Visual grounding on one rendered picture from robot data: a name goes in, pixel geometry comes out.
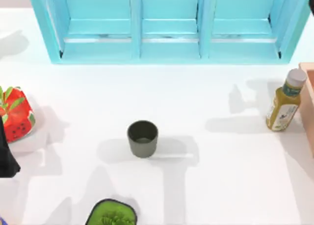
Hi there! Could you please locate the light blue rack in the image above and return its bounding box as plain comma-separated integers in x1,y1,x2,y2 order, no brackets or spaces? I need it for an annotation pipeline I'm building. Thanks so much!
27,0,313,65

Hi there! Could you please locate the dark grey cup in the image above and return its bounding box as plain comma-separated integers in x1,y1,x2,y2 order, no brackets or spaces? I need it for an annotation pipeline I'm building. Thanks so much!
127,120,159,159

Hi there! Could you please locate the red strawberry-shaped pot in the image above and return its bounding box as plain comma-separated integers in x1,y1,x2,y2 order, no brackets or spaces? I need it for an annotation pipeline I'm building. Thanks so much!
0,86,36,144

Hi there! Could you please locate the yellow-green bottle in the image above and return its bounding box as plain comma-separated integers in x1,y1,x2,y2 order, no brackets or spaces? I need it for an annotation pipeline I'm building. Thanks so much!
265,68,308,132

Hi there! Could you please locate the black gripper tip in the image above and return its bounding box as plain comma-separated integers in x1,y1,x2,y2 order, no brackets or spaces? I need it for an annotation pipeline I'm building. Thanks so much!
0,116,22,178

